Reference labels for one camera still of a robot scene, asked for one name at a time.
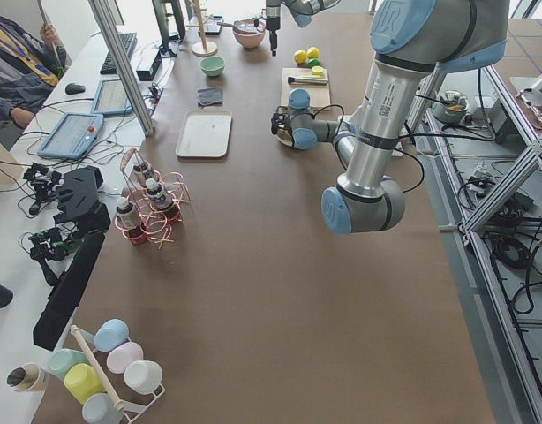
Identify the grey cup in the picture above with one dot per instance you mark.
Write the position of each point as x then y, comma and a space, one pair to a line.
98, 409

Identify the paper cup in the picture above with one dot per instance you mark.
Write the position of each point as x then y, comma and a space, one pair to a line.
29, 377

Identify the mint green bowl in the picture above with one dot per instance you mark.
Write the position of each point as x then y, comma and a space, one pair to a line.
212, 66

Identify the grey folded cloth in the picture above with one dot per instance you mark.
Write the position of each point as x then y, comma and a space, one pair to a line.
209, 96

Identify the light blue cup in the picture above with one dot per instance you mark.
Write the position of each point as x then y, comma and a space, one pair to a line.
111, 334

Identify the yellow cup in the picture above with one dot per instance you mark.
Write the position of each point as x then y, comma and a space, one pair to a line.
83, 382

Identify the cream rabbit tray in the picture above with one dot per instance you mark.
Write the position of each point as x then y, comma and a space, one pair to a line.
204, 134

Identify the halved lemon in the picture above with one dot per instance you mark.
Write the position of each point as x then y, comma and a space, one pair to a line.
317, 70

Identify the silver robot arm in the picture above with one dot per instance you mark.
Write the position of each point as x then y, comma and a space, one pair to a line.
301, 12
411, 39

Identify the copper wire bottle rack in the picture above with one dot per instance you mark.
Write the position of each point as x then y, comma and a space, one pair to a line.
157, 225

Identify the pink bowl of ice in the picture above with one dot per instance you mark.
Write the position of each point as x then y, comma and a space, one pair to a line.
247, 34

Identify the green lime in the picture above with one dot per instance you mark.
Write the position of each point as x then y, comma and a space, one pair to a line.
313, 62

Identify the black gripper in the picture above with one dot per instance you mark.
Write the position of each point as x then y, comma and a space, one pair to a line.
272, 14
278, 124

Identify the steel muddler black tip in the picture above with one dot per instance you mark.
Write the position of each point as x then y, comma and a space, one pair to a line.
306, 81

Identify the seated person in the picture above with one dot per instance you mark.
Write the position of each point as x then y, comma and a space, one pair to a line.
30, 68

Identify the white wire cup rack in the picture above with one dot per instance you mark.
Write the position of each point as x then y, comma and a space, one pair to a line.
132, 404

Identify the wooden cutting board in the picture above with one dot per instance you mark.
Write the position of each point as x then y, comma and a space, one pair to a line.
319, 94

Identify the black monitor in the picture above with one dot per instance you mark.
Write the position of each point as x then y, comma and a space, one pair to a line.
170, 22

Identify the tea bottle white cap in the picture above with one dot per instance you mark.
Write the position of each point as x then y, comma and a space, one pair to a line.
143, 172

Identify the white plastic cup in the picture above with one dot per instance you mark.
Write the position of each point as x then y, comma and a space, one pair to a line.
143, 376

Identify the mint green cup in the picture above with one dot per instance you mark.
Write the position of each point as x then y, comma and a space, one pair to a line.
63, 360

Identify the aluminium frame post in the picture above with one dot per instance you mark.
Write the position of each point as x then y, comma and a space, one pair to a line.
104, 18

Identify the wooden mug tree stand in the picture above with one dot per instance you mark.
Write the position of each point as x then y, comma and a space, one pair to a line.
203, 48

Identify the white round plate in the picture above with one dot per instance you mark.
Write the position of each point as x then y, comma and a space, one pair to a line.
285, 139

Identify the black computer mouse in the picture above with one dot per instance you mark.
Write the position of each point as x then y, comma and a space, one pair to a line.
74, 89

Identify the yellow whole lemon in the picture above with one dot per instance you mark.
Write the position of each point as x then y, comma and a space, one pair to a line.
300, 56
312, 52

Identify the blue teach pendant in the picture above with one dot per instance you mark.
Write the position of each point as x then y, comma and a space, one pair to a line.
72, 136
110, 99

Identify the pink cup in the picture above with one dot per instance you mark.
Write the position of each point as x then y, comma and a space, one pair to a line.
121, 357

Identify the steel ice scoop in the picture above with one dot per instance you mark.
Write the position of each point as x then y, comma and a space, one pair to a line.
240, 26

